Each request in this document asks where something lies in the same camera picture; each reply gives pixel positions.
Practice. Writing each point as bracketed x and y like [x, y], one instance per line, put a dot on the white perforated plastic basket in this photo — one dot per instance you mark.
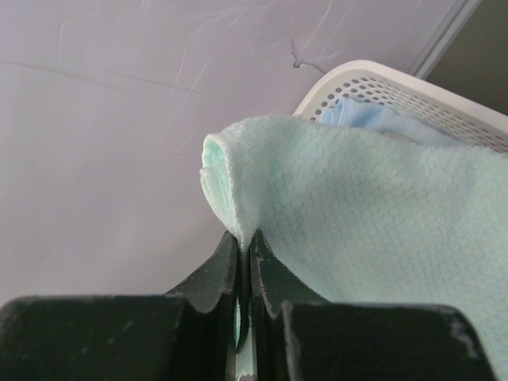
[371, 82]

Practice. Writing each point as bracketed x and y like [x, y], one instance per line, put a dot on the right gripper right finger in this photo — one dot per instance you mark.
[298, 335]

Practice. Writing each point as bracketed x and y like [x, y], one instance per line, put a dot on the light blue folded towel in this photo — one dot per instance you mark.
[386, 121]

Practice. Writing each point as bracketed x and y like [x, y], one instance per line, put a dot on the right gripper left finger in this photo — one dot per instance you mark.
[188, 333]

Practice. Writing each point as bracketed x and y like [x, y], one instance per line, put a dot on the left aluminium frame post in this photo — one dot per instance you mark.
[454, 20]

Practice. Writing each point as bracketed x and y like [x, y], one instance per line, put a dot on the white mint towel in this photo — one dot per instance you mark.
[360, 217]

